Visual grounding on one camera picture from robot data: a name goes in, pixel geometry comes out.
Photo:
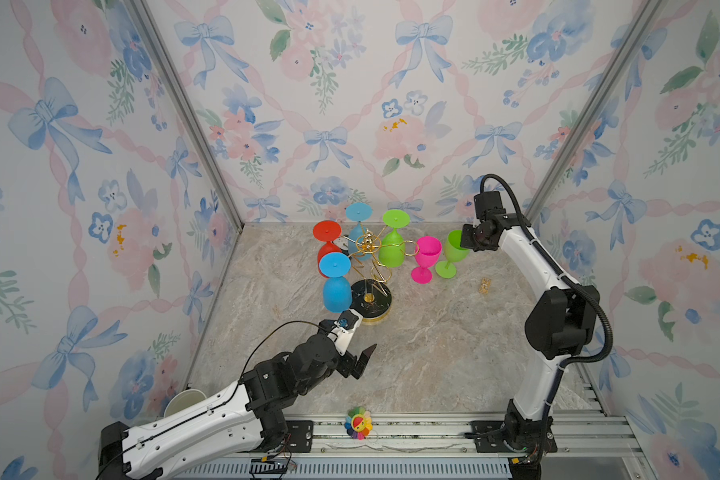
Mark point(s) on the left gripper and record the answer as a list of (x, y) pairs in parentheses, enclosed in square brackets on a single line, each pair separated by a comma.
[(348, 359)]

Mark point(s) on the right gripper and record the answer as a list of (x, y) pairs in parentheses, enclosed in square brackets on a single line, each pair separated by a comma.
[(465, 238)]

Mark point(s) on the green wine glass front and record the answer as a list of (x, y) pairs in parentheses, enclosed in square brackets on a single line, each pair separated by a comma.
[(453, 253)]

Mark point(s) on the green wine glass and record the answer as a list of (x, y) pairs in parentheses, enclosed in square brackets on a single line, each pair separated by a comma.
[(453, 253), (392, 252)]

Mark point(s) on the magenta wine glass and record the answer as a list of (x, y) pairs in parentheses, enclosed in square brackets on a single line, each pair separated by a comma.
[(428, 254)]

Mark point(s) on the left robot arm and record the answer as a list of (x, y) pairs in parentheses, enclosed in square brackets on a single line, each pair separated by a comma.
[(247, 416)]

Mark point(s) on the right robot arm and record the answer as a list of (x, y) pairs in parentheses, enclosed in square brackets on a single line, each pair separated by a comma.
[(560, 325)]

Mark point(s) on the gold wine glass rack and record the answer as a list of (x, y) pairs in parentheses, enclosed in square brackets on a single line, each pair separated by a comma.
[(372, 295)]

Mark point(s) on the blue wine glass front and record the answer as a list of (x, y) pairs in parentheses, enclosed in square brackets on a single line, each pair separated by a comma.
[(337, 294)]

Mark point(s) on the green wine glass back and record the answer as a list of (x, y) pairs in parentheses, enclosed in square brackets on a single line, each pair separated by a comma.
[(392, 252)]

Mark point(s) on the light blue wine glass back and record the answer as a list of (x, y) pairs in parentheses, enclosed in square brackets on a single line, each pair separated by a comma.
[(358, 213)]

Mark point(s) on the red wine glass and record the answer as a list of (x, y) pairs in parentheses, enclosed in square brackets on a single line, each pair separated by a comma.
[(327, 232)]

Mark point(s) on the small brown cookie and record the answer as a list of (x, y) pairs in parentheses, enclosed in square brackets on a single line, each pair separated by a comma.
[(485, 286)]

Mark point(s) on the rainbow flower toy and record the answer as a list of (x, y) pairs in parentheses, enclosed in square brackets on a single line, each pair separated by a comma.
[(358, 423)]

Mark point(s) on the white paper cup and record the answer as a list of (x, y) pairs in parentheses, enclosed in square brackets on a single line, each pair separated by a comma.
[(183, 400)]

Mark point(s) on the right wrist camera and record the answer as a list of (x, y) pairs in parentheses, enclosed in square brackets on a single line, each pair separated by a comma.
[(488, 205)]

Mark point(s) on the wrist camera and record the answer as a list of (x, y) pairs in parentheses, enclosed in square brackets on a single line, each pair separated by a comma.
[(488, 205), (341, 330)]

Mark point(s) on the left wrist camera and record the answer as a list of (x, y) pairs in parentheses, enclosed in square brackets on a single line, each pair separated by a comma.
[(341, 330)]

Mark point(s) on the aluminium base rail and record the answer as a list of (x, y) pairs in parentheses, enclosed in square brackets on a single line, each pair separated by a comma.
[(580, 445)]

